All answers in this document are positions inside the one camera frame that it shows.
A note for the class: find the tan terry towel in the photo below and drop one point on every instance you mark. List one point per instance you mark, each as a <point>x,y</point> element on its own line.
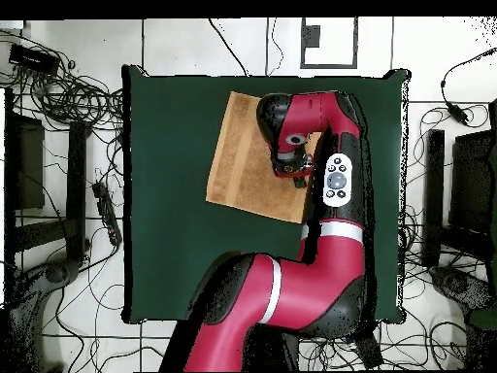
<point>240,167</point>

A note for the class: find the black power strip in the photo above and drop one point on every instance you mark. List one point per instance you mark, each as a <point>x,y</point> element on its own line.
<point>106,211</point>
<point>369,349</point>

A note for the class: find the black flat panel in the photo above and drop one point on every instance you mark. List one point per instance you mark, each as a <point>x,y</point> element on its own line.
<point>473,182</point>
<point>29,163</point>

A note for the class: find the black power adapter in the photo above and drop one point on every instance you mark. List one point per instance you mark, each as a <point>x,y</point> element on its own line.
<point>457,113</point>

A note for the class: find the grey rectangular frame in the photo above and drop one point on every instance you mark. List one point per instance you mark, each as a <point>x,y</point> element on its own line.
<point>329,66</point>

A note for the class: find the dark green table cloth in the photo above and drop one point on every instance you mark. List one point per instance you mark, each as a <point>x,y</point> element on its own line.
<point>174,233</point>

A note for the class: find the black electronics box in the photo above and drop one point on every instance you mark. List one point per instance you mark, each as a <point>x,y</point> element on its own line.
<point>35,59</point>

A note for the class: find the black upright bar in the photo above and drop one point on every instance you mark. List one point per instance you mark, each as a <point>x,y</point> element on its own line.
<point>434,186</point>
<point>76,186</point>

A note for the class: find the grey stand base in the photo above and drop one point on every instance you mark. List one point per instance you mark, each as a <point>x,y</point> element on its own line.
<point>454,283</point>
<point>58,274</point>

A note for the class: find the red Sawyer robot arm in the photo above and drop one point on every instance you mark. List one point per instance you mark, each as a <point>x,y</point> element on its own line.
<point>310,287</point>

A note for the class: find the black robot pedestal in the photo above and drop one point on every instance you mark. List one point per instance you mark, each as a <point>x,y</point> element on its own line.
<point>271,349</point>

